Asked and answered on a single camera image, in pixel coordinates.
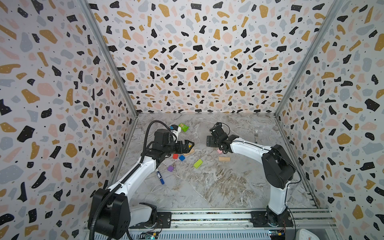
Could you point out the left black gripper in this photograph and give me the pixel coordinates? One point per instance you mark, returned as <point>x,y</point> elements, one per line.
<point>185,150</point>

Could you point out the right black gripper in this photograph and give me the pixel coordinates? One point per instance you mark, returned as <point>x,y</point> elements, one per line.
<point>212,141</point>

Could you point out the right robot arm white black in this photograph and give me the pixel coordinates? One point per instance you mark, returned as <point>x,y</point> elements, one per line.
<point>278,169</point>

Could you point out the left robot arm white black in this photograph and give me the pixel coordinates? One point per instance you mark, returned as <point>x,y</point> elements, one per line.
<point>111,214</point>

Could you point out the lime green block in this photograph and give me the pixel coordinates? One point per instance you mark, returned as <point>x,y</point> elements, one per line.
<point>198,163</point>

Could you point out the green snack packet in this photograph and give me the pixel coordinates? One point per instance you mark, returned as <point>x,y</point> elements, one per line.
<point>184,127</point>

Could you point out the blue marker pen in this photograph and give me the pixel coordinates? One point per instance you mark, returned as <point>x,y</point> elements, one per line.
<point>160,177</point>

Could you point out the white object bottom right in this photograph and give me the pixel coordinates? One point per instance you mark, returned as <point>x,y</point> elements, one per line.
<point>304,234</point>

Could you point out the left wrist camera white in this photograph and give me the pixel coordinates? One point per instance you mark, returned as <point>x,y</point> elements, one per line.
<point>175,130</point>

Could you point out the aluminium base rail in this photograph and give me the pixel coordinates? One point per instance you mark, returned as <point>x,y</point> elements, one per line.
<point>235,224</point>

